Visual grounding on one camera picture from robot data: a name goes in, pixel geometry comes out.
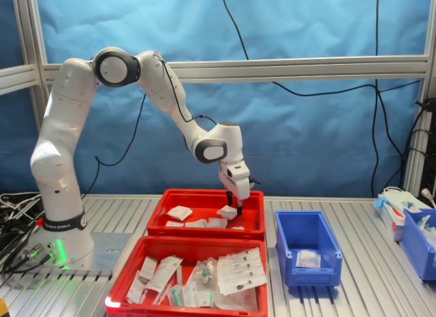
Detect blue storage bin with packs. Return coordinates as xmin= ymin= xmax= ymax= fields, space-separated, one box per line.
xmin=399 ymin=207 xmax=436 ymax=282

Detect teal striped syringe pack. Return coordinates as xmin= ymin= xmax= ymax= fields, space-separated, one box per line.
xmin=196 ymin=289 xmax=216 ymax=310

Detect clear packaged green-white filter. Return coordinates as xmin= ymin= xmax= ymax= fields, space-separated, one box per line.
xmin=185 ymin=258 xmax=219 ymax=288

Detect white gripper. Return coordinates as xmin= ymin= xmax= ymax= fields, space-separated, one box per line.
xmin=218 ymin=160 xmax=251 ymax=217

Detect red plastic box with syringes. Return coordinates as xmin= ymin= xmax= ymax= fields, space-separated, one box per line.
xmin=104 ymin=235 xmax=268 ymax=317

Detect blue backdrop sheet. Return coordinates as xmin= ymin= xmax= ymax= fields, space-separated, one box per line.
xmin=0 ymin=0 xmax=436 ymax=198

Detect tangled cable bundle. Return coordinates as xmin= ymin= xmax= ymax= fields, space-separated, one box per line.
xmin=0 ymin=192 xmax=46 ymax=281

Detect strip of needle blister packs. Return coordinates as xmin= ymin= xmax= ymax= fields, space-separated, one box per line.
xmin=217 ymin=247 xmax=267 ymax=297

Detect small white paper pack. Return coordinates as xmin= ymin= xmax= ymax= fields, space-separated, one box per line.
xmin=125 ymin=270 xmax=146 ymax=304
xmin=138 ymin=255 xmax=159 ymax=281

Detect clear packs in blue bin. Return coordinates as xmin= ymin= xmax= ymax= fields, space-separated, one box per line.
xmin=411 ymin=213 xmax=436 ymax=250

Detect large white syringe paper pack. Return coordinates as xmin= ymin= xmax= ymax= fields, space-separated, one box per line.
xmin=144 ymin=255 xmax=184 ymax=292

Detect blue plastic bin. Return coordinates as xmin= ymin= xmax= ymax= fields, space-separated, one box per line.
xmin=274 ymin=210 xmax=343 ymax=288

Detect aluminium profile frame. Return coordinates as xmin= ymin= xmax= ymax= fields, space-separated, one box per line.
xmin=0 ymin=0 xmax=436 ymax=198

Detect black vertical cable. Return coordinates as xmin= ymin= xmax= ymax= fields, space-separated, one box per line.
xmin=370 ymin=0 xmax=381 ymax=197

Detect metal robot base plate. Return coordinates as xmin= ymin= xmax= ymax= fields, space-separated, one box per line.
xmin=20 ymin=232 xmax=132 ymax=277

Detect green-tipped packaged syringe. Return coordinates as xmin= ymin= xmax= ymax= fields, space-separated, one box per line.
xmin=166 ymin=285 xmax=185 ymax=307

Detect clear syringe with pink cap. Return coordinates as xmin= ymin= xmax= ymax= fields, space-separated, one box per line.
xmin=152 ymin=282 xmax=174 ymax=306

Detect white cardboard dispenser box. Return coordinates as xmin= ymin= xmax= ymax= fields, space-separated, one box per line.
xmin=377 ymin=201 xmax=406 ymax=242

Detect black hanging cable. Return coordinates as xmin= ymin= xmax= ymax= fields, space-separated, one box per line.
xmin=219 ymin=0 xmax=422 ymax=97

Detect white green printed pack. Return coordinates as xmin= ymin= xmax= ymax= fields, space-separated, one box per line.
xmin=181 ymin=283 xmax=199 ymax=308

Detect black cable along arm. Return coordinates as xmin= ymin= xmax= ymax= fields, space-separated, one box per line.
xmin=80 ymin=52 xmax=219 ymax=200

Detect red plastic box with bandages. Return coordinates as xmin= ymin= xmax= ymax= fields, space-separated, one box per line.
xmin=146 ymin=188 xmax=266 ymax=241

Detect clear plastic bag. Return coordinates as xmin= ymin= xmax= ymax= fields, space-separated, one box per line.
xmin=213 ymin=285 xmax=260 ymax=313

